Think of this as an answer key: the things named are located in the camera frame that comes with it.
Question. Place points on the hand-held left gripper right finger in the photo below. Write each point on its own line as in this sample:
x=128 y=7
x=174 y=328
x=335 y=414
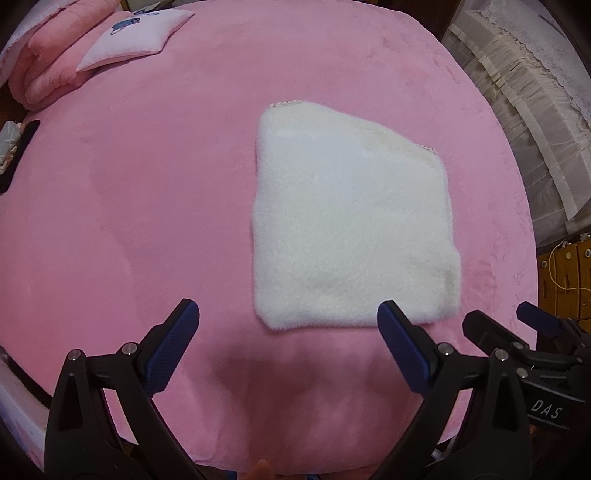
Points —
x=406 y=350

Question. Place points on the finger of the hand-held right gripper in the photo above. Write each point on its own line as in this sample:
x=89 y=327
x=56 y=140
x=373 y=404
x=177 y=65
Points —
x=480 y=327
x=535 y=314

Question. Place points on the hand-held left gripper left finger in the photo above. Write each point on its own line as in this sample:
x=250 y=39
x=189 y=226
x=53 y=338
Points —
x=173 y=346

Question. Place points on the white fluffy garment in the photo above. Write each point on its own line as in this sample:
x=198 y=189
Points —
x=346 y=221

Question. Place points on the person's left hand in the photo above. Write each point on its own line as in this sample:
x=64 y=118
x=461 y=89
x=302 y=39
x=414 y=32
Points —
x=261 y=470

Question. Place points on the yellow wooden cabinet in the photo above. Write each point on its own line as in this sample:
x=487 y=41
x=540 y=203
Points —
x=572 y=267

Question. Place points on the pink plush bed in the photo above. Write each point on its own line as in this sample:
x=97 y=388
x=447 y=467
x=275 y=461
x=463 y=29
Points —
x=138 y=207

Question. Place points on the cream ruffled cloth cover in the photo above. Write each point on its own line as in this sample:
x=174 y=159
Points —
x=521 y=92

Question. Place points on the tissue pack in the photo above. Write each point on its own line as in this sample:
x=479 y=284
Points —
x=9 y=143

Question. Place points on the folded pink quilt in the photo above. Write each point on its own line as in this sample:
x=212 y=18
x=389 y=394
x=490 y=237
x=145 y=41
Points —
x=55 y=64

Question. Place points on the light pink small pillow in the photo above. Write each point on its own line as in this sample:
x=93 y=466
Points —
x=134 y=34

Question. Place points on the pink lace-trimmed pillow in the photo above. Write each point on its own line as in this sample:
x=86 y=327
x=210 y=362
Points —
x=14 y=46

